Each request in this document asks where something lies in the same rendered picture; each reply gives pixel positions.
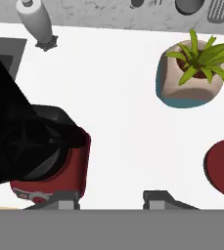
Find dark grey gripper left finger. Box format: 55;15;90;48
22;190;82;211

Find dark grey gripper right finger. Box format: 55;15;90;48
142;189;202;211

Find green plant in beige pot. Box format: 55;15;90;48
155;28;224;109

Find red blender lid, grey knob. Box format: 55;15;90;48
202;139;224;200

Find dark hanging ladle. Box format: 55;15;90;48
174;0;205;17

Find grey sink basin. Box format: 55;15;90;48
0;36;28;83

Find small dark hanging utensil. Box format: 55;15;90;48
129;0;145;10

